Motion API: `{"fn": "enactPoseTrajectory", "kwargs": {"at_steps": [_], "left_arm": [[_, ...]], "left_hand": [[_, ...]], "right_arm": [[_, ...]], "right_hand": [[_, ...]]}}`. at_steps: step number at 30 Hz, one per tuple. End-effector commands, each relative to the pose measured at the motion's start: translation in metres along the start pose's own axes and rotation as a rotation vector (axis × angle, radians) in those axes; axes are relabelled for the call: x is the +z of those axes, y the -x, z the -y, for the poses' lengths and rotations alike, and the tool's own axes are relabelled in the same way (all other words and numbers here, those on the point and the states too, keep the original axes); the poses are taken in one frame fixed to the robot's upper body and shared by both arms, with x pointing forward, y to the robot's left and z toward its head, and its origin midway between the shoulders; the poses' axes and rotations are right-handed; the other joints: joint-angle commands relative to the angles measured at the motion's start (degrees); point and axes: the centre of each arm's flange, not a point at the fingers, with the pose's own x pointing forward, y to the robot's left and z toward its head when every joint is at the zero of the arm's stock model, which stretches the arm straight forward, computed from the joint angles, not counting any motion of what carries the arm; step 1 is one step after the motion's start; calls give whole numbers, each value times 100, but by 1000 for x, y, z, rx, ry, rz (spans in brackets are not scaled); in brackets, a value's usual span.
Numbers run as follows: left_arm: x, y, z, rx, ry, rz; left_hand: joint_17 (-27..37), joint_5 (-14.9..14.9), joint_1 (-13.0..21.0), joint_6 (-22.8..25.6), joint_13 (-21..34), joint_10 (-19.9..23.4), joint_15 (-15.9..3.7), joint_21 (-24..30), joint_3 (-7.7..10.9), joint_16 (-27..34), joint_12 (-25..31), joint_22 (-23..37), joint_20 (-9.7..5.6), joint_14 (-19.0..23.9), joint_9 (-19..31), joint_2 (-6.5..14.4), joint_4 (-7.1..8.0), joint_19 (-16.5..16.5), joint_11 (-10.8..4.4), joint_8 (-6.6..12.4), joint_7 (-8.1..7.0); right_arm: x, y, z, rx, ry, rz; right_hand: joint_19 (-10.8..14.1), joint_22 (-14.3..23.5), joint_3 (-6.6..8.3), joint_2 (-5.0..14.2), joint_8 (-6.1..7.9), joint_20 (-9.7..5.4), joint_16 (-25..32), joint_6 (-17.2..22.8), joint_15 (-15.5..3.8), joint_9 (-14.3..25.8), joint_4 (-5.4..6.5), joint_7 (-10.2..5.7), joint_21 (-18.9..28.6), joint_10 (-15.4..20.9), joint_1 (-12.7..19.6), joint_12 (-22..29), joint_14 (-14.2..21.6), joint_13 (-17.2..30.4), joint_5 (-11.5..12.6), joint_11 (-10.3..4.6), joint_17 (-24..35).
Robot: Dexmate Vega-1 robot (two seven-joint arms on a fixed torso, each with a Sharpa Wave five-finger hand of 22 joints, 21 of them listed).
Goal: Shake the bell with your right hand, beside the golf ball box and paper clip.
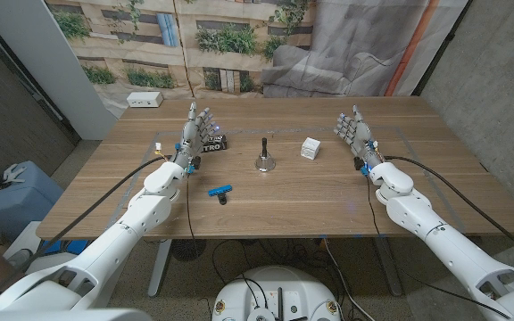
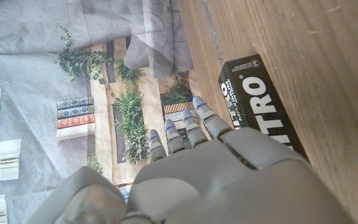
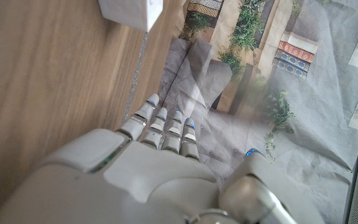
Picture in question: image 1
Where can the white cube box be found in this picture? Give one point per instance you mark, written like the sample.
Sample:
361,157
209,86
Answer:
310,148

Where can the white robot torso base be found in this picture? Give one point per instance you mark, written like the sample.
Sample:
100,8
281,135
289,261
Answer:
275,290

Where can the blue binder clip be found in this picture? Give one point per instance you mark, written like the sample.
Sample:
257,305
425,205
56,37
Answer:
219,191

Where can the white power strip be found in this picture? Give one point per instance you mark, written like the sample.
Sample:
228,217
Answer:
144,99

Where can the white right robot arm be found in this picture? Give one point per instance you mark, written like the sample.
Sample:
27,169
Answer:
440,241

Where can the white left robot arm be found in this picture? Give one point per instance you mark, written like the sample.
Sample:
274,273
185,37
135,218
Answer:
118,241

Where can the black round floor base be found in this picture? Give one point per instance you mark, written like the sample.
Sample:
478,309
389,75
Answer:
188,249

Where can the blue storage bin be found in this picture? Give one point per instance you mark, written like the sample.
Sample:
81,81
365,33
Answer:
16,200

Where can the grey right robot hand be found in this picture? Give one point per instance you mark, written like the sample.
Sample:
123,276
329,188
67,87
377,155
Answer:
360,136

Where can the black golf ball box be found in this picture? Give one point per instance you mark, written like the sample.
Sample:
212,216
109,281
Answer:
217,145

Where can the grey table leg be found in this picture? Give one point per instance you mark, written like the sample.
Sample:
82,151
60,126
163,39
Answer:
388,267

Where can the white table leg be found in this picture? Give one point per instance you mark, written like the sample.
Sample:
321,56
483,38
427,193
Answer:
159,267

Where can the printed fabric backdrop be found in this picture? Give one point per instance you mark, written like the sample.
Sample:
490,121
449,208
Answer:
239,67

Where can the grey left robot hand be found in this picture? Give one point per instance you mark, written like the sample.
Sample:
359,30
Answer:
190,138

